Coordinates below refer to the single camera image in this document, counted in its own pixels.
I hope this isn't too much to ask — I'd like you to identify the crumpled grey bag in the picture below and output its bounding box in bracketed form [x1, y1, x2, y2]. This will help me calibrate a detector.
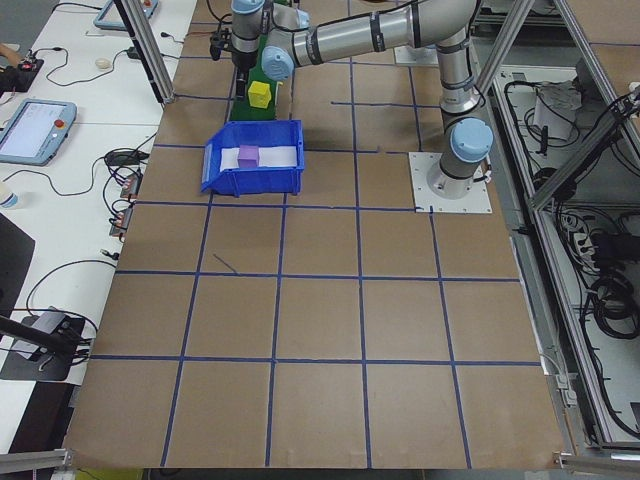
[537, 79, 585, 115]

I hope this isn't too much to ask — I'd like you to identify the aluminium profile bar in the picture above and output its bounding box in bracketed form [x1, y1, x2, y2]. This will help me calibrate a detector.
[552, 449, 640, 471]
[0, 448, 76, 471]

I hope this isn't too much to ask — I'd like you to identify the grey metal corner bracket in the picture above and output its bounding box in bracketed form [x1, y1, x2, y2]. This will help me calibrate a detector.
[549, 372, 580, 410]

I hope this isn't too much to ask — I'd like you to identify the white container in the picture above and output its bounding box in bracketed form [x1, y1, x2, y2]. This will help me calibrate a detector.
[532, 92, 575, 141]

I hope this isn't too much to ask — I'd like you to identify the white square base plate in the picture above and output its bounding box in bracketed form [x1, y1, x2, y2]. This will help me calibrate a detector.
[393, 44, 442, 66]
[408, 151, 494, 215]

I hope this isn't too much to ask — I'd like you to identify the white power strip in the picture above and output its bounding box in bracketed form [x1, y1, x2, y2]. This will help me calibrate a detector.
[559, 212, 601, 271]

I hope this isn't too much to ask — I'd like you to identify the black device with red button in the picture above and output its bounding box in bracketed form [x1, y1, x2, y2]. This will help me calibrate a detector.
[13, 57, 45, 94]

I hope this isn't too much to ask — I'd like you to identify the black stand base plate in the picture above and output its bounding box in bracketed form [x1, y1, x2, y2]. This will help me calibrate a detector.
[0, 319, 86, 384]

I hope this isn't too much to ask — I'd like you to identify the blue plastic storage bin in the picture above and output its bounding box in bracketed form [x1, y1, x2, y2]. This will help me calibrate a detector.
[199, 118, 305, 197]

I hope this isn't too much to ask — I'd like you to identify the small circuit board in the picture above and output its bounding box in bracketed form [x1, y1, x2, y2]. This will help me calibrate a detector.
[121, 172, 144, 200]
[108, 205, 135, 240]

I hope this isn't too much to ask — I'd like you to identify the light blue teach pendant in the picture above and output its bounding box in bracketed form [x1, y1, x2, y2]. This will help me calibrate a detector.
[0, 98, 78, 167]
[93, 0, 162, 32]

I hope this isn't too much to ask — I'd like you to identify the black cable bundle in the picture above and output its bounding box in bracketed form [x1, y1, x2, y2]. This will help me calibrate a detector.
[579, 264, 640, 341]

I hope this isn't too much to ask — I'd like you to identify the black stand bar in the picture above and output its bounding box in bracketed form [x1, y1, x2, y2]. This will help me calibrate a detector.
[0, 315, 76, 354]

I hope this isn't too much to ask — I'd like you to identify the V-shaped metal bar frame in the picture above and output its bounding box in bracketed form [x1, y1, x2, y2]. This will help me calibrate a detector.
[472, 0, 640, 454]

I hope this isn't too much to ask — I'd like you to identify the diagonal aluminium strut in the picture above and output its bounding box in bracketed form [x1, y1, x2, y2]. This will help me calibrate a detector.
[528, 92, 640, 211]

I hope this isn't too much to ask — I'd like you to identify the black monitor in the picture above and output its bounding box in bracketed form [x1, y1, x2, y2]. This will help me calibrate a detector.
[0, 212, 37, 321]

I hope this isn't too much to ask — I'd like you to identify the green conveyor belt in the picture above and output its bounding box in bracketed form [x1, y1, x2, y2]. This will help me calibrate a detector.
[228, 29, 284, 122]

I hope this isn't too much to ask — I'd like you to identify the white paper cup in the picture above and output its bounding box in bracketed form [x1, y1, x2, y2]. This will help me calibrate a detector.
[0, 182, 24, 210]

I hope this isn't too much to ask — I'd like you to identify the black power adapter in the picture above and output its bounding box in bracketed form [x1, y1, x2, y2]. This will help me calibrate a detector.
[103, 151, 150, 166]

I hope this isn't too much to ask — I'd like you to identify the white foam pad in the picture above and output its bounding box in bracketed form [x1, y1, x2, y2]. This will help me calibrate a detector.
[219, 146, 300, 171]

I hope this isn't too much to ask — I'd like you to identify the yellow cube block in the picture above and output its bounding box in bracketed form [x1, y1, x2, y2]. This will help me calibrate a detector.
[248, 80, 273, 109]

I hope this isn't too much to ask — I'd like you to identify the small grey box device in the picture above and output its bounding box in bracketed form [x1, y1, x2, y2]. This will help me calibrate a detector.
[29, 308, 68, 335]

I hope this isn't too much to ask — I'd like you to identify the black power brick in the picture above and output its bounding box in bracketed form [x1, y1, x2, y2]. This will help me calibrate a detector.
[592, 232, 626, 261]

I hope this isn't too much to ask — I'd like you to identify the aluminium profile post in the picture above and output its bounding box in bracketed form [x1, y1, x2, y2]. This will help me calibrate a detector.
[113, 0, 176, 105]

